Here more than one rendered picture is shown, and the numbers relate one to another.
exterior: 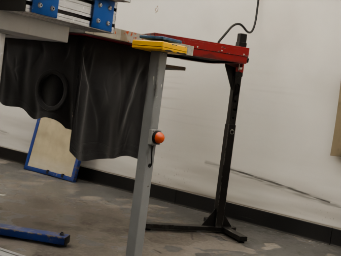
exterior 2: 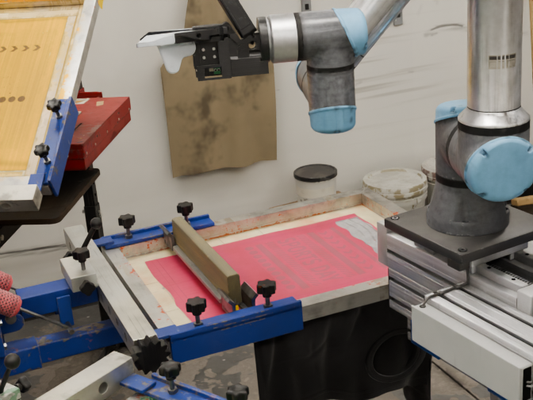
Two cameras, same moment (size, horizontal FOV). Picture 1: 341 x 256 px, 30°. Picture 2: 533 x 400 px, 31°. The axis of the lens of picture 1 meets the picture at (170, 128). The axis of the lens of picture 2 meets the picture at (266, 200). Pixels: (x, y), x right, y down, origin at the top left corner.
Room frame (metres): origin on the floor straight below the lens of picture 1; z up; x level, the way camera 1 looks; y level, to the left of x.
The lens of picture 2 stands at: (1.45, 2.31, 1.95)
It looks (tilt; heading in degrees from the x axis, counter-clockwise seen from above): 21 degrees down; 301
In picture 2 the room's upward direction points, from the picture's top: 4 degrees counter-clockwise
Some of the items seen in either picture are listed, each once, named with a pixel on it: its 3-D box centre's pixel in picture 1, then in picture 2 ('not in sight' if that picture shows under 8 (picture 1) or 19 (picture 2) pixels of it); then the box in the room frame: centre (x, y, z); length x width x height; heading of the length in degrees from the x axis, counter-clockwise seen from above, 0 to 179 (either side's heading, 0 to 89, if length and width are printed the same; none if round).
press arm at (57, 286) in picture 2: not in sight; (57, 295); (2.86, 0.88, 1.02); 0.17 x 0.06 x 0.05; 52
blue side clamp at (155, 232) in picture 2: not in sight; (159, 240); (2.88, 0.46, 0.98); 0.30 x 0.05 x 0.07; 52
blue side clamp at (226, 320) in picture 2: not in sight; (235, 327); (2.44, 0.80, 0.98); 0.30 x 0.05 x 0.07; 52
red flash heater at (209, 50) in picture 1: (189, 50); (47, 131); (3.69, -0.05, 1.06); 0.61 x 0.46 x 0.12; 112
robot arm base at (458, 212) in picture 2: not in sight; (467, 195); (1.95, 0.72, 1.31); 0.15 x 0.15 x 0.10
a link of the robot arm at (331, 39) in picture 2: not in sight; (329, 36); (2.09, 0.98, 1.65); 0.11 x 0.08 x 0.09; 35
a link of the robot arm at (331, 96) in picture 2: not in sight; (330, 94); (2.10, 0.97, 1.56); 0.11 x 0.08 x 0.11; 125
